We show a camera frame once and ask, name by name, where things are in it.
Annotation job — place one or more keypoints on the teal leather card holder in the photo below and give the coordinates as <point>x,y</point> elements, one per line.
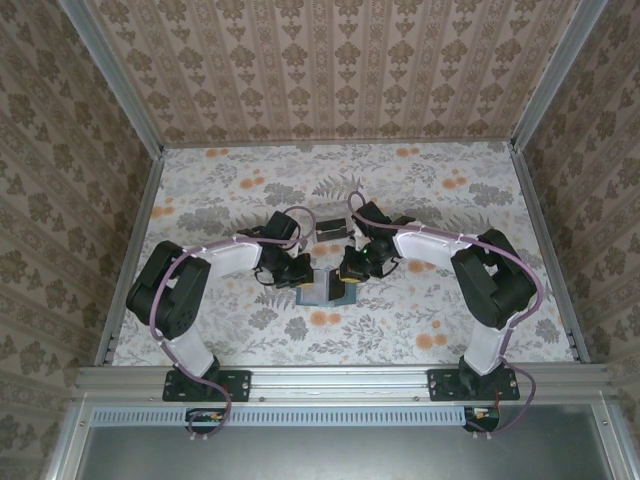
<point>320,295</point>

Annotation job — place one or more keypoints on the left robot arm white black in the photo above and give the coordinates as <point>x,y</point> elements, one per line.
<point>230,257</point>

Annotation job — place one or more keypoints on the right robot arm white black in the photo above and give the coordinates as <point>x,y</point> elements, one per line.
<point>425,247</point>

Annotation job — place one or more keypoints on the floral patterned table cover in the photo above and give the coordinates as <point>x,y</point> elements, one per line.
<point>250,340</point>

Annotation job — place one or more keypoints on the black wiring connector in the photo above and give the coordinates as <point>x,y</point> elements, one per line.
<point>205,417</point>
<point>482,417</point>

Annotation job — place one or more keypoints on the grey metal panel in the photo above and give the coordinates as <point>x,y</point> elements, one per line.
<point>325,455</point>

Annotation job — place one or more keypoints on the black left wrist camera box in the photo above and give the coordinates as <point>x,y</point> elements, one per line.
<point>280,225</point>

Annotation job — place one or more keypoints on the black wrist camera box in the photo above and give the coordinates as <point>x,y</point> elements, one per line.
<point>372,216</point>
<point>280,225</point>

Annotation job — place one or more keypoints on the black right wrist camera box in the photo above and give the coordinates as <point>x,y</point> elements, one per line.
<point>372,216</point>

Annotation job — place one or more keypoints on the aluminium front frame rail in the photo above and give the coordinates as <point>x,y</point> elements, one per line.
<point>340,382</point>

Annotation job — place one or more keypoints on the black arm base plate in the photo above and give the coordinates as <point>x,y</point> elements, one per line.
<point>442,385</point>
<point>235,385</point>

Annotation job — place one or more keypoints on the aluminium side rail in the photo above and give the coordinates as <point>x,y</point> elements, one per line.
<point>550,250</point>
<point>132,250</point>

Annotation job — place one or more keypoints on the aluminium corner post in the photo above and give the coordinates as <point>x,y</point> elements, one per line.
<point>115,85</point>
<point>555,75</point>

